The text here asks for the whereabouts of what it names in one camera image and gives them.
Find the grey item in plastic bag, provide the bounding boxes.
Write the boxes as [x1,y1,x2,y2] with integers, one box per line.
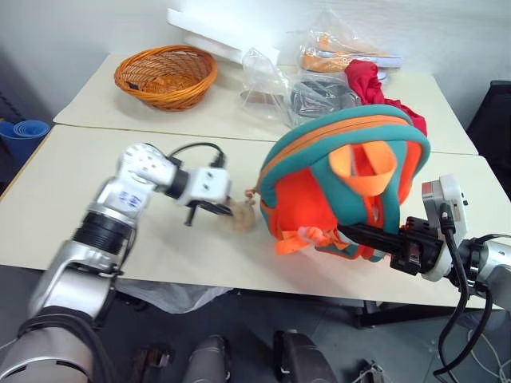
[288,73,363,121]

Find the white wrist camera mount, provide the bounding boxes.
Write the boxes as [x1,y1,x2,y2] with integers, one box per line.
[420,173,470,282]
[184,167,233,207]

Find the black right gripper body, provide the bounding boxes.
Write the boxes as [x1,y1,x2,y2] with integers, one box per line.
[388,216,445,276]

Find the empty clear plastic bag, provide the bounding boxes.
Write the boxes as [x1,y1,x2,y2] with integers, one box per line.
[238,46,297,125]

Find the black table frame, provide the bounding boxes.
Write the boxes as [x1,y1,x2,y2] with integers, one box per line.
[233,289,506,330]

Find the orange and teal backpack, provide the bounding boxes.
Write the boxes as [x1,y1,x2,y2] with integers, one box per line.
[244,104,433,263]

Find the white floor cable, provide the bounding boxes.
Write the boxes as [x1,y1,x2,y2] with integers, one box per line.
[473,326,511,383]

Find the red cloth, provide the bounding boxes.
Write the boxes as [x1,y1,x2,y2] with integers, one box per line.
[343,58,429,139]

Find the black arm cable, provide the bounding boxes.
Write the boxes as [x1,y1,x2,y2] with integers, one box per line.
[166,142,227,169]
[432,201,497,383]

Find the orange shoes in plastic bag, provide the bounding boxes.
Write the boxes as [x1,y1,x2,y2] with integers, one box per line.
[295,9,403,75]

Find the grey rounded shape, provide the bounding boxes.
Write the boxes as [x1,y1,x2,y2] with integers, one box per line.
[183,334,232,383]

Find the orange wicker basket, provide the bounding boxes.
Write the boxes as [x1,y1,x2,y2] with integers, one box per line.
[113,44,219,113]

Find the blue rolled mat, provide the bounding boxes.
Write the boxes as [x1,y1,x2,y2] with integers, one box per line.
[0,119,51,161]

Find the black rounded shape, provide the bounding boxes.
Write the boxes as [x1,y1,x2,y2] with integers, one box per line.
[272,329,339,383]

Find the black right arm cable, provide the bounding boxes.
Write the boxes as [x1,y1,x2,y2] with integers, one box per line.
[432,201,497,383]

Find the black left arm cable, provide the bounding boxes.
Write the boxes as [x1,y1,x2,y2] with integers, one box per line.
[166,142,227,169]

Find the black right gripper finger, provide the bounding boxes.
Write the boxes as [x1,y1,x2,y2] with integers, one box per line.
[370,243,403,259]
[337,223,405,247]

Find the translucent plastic bag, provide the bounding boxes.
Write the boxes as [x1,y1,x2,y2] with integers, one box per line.
[114,277,235,316]

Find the white foam board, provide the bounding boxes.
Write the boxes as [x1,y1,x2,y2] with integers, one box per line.
[165,6,283,67]

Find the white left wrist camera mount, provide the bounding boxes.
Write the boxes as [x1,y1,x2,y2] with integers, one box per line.
[184,167,233,207]

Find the black case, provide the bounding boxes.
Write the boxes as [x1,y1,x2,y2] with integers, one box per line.
[465,79,511,157]

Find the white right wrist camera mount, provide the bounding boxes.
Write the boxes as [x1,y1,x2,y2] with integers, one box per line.
[420,173,470,282]

